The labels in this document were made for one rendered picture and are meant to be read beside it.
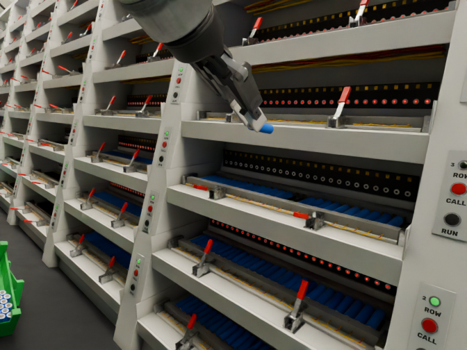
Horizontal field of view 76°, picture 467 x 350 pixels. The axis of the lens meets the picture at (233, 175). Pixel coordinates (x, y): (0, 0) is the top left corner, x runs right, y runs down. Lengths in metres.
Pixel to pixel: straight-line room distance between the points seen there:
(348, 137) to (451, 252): 0.23
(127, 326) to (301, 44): 0.88
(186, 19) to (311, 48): 0.38
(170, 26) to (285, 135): 0.36
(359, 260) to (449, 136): 0.23
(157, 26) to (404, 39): 0.42
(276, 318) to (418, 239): 0.30
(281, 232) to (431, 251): 0.25
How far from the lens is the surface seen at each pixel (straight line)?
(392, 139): 0.55
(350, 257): 0.56
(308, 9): 1.01
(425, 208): 0.52
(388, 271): 0.54
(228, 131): 0.74
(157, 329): 0.93
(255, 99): 0.45
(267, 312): 0.67
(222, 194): 0.74
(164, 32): 0.36
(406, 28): 0.62
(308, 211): 0.63
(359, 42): 0.64
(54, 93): 2.19
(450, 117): 0.54
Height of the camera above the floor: 0.56
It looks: level
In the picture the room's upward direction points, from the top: 12 degrees clockwise
